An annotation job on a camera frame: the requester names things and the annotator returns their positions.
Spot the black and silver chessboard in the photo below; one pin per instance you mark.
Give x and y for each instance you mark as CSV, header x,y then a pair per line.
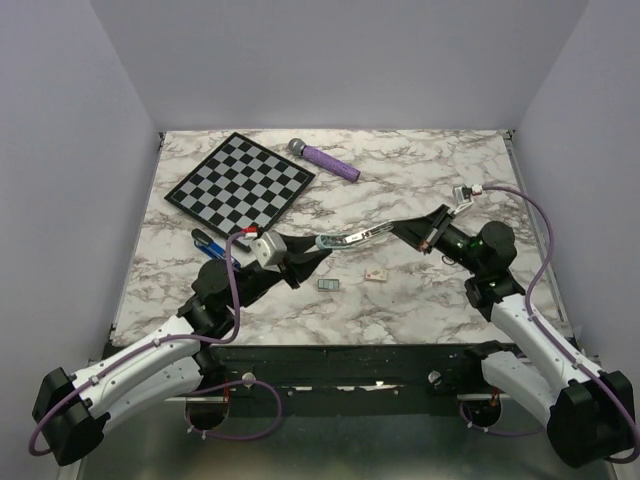
x,y
239,185

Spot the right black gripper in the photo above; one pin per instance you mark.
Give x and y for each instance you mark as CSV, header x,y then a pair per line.
x,y
417,230

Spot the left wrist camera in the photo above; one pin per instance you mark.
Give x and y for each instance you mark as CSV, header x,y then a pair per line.
x,y
267,246

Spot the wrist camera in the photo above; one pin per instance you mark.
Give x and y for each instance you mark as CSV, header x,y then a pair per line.
x,y
464,196
267,246

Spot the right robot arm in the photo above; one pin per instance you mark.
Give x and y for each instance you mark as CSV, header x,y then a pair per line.
x,y
587,413

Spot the grey staple tray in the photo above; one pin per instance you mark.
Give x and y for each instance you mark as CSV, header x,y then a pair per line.
x,y
328,285

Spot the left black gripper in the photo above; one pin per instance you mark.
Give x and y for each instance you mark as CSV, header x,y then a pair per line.
x,y
301,265

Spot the light blue stapler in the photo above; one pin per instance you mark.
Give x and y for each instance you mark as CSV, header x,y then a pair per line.
x,y
348,241

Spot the purple glitter toy microphone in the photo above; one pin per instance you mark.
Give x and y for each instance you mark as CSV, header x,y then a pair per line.
x,y
323,160

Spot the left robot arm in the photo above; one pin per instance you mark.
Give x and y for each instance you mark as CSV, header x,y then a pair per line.
x,y
73,412

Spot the white staple box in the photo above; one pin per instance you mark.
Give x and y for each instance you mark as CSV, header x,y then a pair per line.
x,y
376,274

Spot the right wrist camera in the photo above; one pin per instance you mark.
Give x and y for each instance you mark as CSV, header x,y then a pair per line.
x,y
464,196

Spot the aluminium mounting rail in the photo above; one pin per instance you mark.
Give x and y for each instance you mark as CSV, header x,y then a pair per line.
x,y
437,370

